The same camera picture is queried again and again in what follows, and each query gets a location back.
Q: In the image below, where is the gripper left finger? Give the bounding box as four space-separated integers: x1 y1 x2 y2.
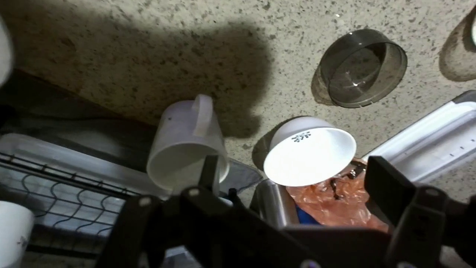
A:
96 155 313 268

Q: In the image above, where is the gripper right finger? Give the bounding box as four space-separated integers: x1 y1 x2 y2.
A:
364 156 476 268

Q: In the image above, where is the white bowl with dark print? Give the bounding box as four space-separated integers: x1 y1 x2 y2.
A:
263 116 357 187

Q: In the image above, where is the grey transparent plastic bowl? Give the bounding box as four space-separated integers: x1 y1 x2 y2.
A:
315 29 408 109

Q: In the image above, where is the steel bin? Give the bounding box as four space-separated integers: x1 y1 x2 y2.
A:
249 158 391 233

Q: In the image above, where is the translucent plastic measuring jug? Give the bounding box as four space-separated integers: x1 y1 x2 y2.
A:
146 94 230 195

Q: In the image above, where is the orange plastic bag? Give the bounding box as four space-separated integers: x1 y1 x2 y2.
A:
286 159 389 233

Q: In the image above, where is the white plastic tray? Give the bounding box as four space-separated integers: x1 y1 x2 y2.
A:
363 90 476 184

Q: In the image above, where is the white printed cup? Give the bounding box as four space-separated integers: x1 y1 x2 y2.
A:
0 201 35 268

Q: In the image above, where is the white round object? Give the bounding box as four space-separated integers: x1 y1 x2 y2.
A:
0 17 15 88

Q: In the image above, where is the black wire dish rack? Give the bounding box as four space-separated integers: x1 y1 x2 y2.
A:
0 152 149 258

